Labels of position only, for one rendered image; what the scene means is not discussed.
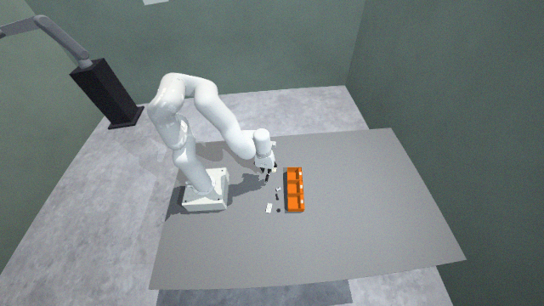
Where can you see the orange three-compartment bin rack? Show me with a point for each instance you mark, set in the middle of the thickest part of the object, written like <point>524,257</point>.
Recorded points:
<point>295,189</point>

